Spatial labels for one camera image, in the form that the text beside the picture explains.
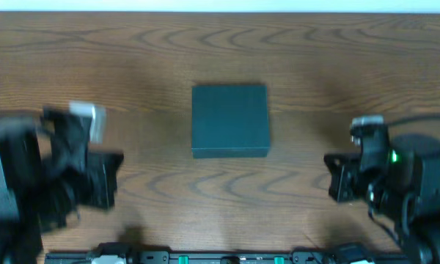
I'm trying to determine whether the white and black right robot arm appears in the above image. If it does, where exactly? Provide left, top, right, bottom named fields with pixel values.
left=323, top=125, right=440, bottom=263

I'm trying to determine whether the black mounting rail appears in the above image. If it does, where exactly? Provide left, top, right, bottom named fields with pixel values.
left=44, top=243, right=410, bottom=264

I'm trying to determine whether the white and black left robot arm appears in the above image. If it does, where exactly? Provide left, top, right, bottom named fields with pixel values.
left=0, top=109, right=124, bottom=263

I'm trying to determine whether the black gift box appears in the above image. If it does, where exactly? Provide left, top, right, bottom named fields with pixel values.
left=191, top=84, right=271, bottom=158

